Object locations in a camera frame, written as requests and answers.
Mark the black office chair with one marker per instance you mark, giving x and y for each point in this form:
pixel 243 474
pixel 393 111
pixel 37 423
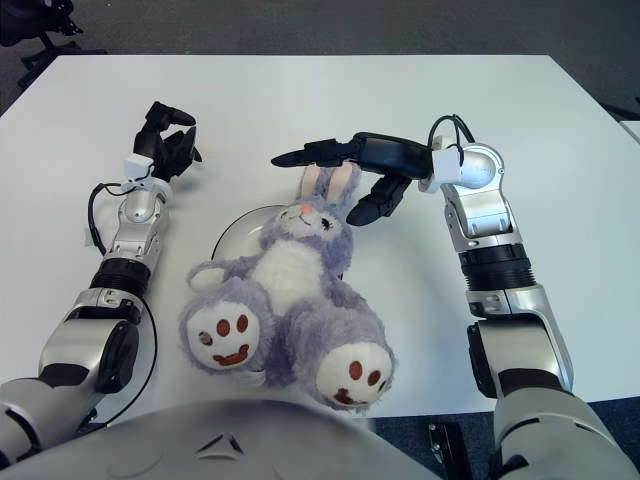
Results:
pixel 12 35

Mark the white side table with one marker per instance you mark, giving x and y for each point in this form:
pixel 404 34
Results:
pixel 631 132

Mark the purple plush bunny doll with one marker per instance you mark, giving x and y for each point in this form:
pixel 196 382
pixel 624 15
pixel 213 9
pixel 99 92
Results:
pixel 295 270

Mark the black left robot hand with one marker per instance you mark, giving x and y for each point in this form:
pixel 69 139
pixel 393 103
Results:
pixel 167 150

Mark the silver robot torso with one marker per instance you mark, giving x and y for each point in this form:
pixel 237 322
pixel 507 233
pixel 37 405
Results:
pixel 200 450

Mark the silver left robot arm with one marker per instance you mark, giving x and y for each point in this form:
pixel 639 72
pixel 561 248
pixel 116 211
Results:
pixel 80 340

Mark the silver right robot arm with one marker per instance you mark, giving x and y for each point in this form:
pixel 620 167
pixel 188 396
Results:
pixel 520 320

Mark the black metal bracket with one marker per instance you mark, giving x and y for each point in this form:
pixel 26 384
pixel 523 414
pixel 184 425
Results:
pixel 442 450

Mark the white plate with black rim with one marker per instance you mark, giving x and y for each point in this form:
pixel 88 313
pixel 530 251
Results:
pixel 240 230

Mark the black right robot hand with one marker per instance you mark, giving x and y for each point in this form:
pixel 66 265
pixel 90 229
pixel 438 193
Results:
pixel 395 155

